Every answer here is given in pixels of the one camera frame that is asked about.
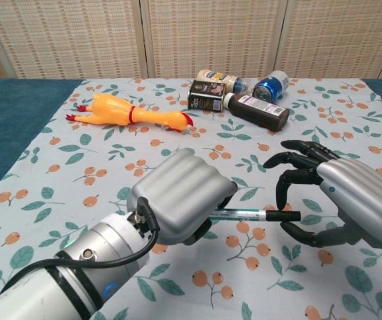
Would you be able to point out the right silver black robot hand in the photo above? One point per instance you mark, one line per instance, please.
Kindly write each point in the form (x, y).
(360, 196)

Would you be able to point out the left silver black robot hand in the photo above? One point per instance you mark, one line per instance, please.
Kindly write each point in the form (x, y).
(180, 196)

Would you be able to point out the black marker cap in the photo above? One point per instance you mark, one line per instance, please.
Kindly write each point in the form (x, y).
(284, 216)

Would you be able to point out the dark brown syrup bottle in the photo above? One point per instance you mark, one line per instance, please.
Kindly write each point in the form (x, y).
(257, 110)

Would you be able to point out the black rectangular food tin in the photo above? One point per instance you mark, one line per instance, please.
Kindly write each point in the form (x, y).
(207, 95)

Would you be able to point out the floral printed tablecloth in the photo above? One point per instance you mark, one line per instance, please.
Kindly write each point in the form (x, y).
(77, 173)

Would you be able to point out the yellow rubber chicken toy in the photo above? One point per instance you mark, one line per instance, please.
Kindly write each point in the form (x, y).
(117, 110)

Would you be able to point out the mayonnaise jar blue lid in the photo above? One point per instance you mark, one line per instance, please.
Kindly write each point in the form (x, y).
(215, 78)

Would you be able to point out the blue white drink can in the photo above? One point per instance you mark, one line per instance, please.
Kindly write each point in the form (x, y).
(270, 86)

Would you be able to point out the woven folding screen panel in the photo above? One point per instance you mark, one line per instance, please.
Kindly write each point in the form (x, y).
(214, 33)
(340, 36)
(70, 36)

